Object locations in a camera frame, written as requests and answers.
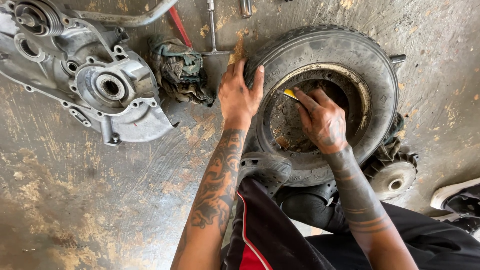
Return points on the person's left hand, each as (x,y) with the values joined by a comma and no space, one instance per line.
(237,95)

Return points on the person's right hand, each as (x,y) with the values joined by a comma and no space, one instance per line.
(322,120)

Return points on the black scooter tyre with rim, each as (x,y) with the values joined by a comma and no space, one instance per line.
(375,97)

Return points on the dirty green rag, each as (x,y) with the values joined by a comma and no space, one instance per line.
(180,69)

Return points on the dark rag under tyre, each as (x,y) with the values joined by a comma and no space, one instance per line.
(392,135)

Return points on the black perforated clog shoe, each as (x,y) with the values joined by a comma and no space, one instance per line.
(311,191)

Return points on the grey perforated clog shoe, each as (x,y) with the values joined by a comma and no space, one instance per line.
(264,170)

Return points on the chrome socket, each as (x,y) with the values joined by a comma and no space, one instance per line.
(245,8)

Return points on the grey finned pulley wheel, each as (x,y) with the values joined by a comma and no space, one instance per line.
(393,176)

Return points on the metal axle stub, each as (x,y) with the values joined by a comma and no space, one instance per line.
(398,59)

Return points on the black trousers with red stripe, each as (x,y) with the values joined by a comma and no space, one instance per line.
(337,240)

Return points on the grey metal pipe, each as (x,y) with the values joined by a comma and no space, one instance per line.
(127,17)

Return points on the silver engine crankcase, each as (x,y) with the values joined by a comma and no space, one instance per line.
(93,75)

